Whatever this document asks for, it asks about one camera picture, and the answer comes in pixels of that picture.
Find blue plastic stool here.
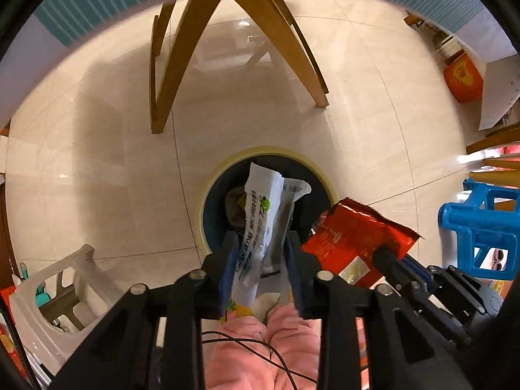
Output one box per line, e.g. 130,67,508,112
437,179,519,281

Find pink trouser legs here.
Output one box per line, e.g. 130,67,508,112
202,303,371,390

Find black thin cable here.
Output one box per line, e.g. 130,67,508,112
200,329,369,390

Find red foil snack bag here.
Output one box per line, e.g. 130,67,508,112
301,197,420,288

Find brown pulp cup tray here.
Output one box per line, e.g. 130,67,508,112
225,187,247,228

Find grey plastic stool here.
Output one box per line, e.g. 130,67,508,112
10,244,123,375

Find red plastic bucket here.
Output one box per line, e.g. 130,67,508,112
443,52,484,104

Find white printed plastic wrapper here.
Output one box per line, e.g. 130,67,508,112
231,163,311,307

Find round yellow trash bin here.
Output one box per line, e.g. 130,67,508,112
197,146,336,274

